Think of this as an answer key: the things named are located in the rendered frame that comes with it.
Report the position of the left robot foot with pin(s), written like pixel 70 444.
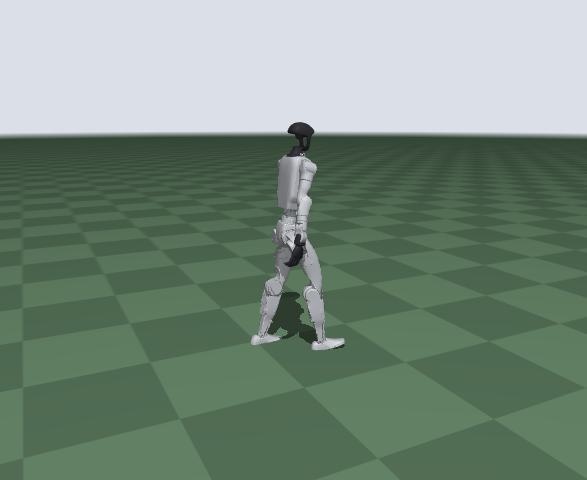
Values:
pixel 256 339

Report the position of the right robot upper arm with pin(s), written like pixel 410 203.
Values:
pixel 307 170

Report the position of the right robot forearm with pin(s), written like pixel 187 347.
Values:
pixel 302 218

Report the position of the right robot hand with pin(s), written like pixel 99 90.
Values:
pixel 297 253

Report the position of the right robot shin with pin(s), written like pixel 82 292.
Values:
pixel 316 311

